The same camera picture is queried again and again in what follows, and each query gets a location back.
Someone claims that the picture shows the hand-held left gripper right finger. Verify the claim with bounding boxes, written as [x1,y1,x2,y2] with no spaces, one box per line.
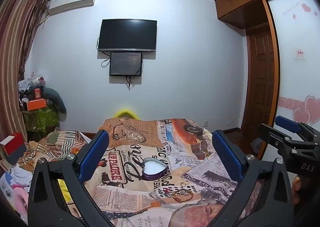
[211,129,294,227]

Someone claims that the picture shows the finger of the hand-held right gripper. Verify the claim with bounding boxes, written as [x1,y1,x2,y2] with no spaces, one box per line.
[257,123,297,151]
[275,115,316,142]

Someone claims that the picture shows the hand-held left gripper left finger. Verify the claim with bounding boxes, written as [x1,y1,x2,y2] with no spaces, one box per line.
[28,129,113,227]

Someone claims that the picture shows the purple heart-shaped tin box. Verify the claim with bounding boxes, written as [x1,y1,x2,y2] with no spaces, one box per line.
[142,157,168,181]

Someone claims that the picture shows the gold bracelet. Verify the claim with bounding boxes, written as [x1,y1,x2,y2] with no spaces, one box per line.
[172,188,195,203]

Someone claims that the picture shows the dark beaded jewelry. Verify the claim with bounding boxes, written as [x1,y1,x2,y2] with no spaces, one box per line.
[157,186,177,198]

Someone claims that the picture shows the person's right hand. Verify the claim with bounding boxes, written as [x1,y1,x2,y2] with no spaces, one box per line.
[291,176,302,205]

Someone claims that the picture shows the striped patterned cloth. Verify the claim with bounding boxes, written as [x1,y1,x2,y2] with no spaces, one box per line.
[24,128,90,165]

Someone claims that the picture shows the white heart-patterned sliding door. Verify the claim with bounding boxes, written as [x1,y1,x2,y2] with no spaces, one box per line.
[264,0,320,129]

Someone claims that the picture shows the newspaper printed blanket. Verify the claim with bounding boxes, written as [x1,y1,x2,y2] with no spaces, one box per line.
[29,117,267,227]

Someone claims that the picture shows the yellow plastic object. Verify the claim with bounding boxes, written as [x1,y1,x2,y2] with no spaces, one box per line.
[112,109,140,119]

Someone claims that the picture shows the yellow cloth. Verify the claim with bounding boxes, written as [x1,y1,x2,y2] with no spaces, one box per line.
[57,179,69,201]

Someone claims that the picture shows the green cloth-covered table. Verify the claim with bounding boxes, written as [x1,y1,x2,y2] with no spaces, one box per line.
[22,105,60,133]

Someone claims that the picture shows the orange box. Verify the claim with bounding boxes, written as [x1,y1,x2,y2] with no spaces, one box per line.
[26,97,47,111]

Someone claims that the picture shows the red box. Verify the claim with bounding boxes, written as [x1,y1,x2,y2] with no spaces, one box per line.
[0,132,26,158]

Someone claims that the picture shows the small black monitor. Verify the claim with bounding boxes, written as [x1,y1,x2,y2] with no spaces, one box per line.
[109,52,143,76]

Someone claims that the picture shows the striped brown curtain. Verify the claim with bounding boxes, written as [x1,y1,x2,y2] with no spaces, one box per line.
[0,0,50,147]

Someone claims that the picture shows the wooden wardrobe cabinet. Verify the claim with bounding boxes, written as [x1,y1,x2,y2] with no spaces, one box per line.
[214,0,310,160]

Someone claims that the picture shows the white air conditioner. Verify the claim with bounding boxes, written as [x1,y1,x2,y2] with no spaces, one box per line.
[48,0,97,15]

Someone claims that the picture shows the black monitor cables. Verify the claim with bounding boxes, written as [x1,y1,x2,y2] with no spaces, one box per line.
[96,38,137,91]

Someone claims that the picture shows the black wall television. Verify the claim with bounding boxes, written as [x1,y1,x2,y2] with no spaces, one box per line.
[97,19,157,53]

